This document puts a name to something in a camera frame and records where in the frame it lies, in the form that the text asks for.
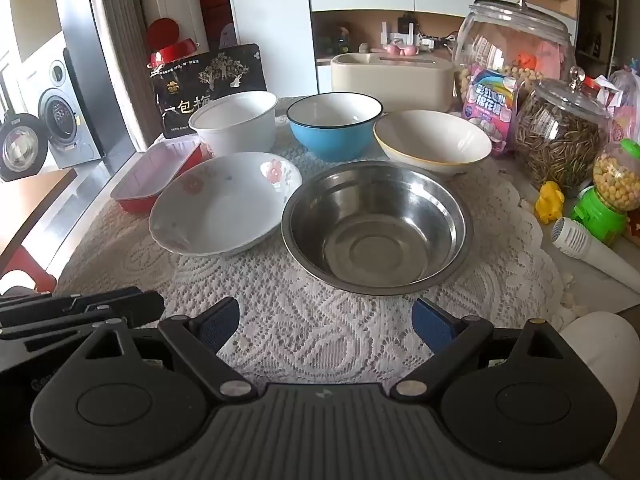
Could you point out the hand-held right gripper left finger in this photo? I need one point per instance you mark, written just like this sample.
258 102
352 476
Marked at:
221 324

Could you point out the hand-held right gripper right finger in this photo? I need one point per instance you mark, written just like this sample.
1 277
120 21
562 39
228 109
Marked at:
434 325

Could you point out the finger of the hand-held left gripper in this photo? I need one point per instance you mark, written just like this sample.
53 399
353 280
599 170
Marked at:
60 300
135 307

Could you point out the white floral plate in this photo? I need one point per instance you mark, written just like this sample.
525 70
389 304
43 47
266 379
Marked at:
220 210

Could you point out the white bowl with yellow rim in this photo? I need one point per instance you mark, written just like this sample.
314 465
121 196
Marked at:
430 142

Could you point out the plain white bowl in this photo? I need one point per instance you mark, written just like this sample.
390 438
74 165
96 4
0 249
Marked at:
235 130

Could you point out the red stool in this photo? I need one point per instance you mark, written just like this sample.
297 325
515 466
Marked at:
27 270

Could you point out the stainless steel bowl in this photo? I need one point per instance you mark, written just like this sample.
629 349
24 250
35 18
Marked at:
377 240

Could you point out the red rectangular baking dish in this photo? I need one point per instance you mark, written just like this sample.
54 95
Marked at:
150 180

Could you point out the yellow toy duck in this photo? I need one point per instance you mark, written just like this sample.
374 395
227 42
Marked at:
549 202

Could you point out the white rounded object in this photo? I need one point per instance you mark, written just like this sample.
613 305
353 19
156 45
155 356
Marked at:
605 355

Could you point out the white toy microphone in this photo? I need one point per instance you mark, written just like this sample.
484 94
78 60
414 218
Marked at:
595 252

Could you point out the grey washing machine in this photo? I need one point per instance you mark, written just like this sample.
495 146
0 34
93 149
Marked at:
70 115

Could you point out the green toy gumball machine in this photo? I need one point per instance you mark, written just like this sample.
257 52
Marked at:
600 215

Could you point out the glass jar of seeds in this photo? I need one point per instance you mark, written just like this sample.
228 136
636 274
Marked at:
560 140

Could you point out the pink marshmallow bag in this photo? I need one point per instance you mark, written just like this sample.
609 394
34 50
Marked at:
487 105

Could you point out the black snack bag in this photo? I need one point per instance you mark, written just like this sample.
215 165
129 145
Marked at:
200 80

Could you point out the cream tissue box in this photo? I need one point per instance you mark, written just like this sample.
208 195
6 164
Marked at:
390 80

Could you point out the red lidded container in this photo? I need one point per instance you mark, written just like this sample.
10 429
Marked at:
170 42

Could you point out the pink small object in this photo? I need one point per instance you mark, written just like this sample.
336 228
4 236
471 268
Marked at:
395 50

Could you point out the white power strip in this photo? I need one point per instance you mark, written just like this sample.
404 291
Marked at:
434 42

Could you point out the white router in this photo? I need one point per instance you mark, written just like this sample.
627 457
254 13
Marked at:
400 32

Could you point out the clear plastic bag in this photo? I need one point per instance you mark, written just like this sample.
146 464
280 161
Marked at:
622 95

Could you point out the green toy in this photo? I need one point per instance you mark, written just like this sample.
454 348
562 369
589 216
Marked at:
337 40

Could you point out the large glass jar with lid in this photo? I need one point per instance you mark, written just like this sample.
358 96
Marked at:
515 35

